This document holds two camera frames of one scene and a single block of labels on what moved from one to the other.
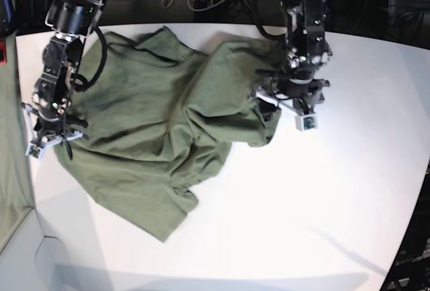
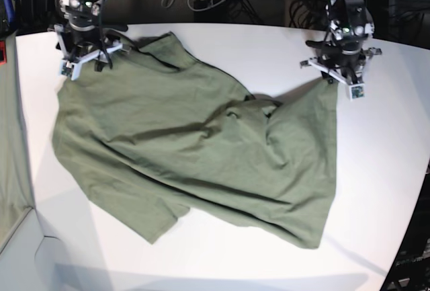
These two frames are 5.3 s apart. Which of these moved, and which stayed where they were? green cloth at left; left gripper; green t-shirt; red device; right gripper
Moved: right gripper; left gripper; green t-shirt
Stayed: green cloth at left; red device
